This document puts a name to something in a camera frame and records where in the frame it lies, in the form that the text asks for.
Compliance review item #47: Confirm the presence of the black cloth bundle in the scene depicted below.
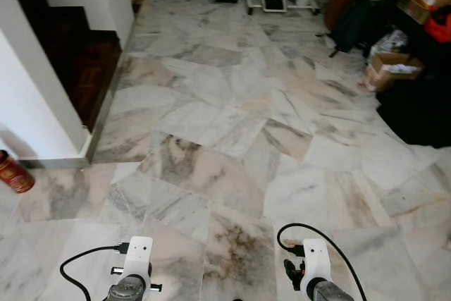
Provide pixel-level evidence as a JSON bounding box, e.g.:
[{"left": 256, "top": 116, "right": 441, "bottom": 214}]
[{"left": 376, "top": 75, "right": 451, "bottom": 149}]

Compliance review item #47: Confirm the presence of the small open cardboard box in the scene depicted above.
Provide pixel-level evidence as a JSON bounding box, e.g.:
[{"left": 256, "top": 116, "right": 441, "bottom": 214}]
[{"left": 364, "top": 51, "right": 424, "bottom": 93}]

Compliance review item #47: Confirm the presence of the clear plastic bag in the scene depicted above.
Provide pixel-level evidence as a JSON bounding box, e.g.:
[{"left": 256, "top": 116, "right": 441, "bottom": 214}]
[{"left": 369, "top": 29, "right": 411, "bottom": 59}]

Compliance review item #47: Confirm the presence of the black backpack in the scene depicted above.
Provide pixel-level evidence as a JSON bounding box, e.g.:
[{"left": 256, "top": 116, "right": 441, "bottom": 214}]
[{"left": 329, "top": 0, "right": 385, "bottom": 59}]

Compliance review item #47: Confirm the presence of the white bathroom scale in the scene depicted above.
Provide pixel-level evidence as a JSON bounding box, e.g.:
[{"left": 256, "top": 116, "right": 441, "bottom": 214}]
[{"left": 261, "top": 0, "right": 288, "bottom": 13}]

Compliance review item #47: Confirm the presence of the red bag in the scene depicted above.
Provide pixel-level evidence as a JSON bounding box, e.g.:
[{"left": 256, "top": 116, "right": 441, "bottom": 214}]
[{"left": 424, "top": 8, "right": 451, "bottom": 44}]

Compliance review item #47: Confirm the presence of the dark wooden staircase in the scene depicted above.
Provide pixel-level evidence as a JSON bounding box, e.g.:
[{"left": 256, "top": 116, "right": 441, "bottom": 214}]
[{"left": 10, "top": 0, "right": 123, "bottom": 133}]

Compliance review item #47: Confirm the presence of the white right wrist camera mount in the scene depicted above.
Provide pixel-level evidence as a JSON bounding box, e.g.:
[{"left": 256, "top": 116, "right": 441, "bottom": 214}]
[{"left": 301, "top": 238, "right": 333, "bottom": 295}]

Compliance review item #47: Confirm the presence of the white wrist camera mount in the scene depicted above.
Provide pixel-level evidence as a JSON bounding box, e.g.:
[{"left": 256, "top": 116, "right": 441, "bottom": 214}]
[
  {"left": 301, "top": 238, "right": 333, "bottom": 295},
  {"left": 123, "top": 236, "right": 154, "bottom": 289}
]

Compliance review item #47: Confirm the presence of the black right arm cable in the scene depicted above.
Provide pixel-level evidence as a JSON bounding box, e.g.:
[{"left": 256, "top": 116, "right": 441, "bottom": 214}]
[{"left": 276, "top": 223, "right": 368, "bottom": 301}]

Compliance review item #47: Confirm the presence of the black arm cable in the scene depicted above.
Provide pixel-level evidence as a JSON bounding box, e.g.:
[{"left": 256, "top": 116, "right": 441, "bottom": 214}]
[
  {"left": 59, "top": 242, "right": 131, "bottom": 301},
  {"left": 276, "top": 223, "right": 368, "bottom": 301}
]

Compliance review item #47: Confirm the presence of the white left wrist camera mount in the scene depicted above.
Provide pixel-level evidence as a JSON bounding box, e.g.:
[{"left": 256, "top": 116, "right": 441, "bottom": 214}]
[{"left": 123, "top": 236, "right": 154, "bottom": 289}]

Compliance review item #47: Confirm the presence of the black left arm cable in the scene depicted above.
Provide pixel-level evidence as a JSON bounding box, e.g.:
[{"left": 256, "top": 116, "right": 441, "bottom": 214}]
[{"left": 59, "top": 242, "right": 131, "bottom": 301}]

